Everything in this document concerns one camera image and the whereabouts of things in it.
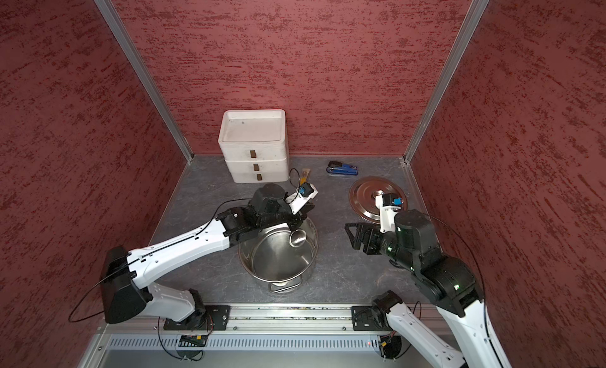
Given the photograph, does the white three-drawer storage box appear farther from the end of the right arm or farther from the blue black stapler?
the end of the right arm

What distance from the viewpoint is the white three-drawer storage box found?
0.96 meters

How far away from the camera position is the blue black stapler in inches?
45.4

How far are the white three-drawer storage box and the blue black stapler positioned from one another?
0.23 metres
